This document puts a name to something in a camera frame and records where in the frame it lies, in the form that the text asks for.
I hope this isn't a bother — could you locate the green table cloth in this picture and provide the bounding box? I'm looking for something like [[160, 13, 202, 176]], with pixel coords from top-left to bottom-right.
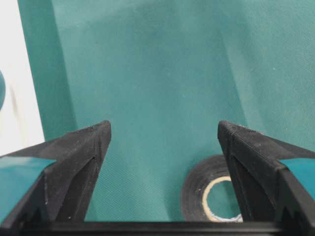
[[18, 0, 315, 221]]

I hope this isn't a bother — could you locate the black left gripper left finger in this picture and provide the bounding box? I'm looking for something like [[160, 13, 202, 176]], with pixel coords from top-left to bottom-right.
[[0, 120, 111, 236]]

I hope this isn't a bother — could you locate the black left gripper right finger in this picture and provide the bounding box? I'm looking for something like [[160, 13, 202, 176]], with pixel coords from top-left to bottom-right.
[[218, 120, 315, 236]]

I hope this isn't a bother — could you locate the teal tape roll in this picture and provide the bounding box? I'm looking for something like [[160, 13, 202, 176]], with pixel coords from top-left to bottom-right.
[[0, 71, 6, 110]]

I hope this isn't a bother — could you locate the black tape roll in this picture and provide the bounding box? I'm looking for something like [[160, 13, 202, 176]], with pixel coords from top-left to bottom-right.
[[181, 155, 243, 223]]

